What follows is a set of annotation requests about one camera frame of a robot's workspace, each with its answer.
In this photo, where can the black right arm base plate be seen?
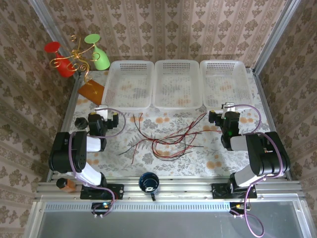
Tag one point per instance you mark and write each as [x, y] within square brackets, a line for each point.
[219, 191]

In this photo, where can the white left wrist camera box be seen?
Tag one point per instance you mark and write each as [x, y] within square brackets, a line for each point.
[102, 112]

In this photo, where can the green plastic wine glass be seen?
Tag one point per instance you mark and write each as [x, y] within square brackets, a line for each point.
[100, 60]

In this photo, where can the small black circuit board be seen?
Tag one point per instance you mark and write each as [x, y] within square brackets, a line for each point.
[239, 207]
[101, 207]

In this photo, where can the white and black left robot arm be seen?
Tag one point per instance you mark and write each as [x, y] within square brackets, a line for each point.
[64, 153]

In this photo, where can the aluminium extrusion frame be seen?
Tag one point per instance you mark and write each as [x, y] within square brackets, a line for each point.
[178, 192]

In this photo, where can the grey metal panel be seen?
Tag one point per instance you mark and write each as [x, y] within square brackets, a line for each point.
[161, 225]

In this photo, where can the small black round knob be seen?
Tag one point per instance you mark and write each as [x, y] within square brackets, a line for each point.
[81, 123]

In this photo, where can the orange bottle with black cap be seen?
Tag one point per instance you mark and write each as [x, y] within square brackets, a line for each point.
[68, 185]

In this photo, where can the red plastic wine glass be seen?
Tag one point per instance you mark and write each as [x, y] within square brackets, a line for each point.
[63, 67]

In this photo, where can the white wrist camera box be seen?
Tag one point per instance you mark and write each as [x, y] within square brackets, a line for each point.
[102, 112]
[229, 106]

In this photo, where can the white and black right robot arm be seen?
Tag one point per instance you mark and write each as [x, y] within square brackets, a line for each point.
[267, 153]

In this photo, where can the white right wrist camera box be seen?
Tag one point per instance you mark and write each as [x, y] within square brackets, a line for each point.
[229, 106]

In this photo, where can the floral table cloth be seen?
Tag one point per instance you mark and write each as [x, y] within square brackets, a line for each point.
[173, 164]

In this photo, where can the dark blue mug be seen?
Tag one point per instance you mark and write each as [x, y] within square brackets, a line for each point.
[148, 182]

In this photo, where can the white perforated plastic basket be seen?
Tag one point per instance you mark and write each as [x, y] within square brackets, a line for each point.
[128, 84]
[226, 81]
[177, 84]

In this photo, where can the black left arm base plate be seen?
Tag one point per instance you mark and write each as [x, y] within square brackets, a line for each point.
[116, 191]

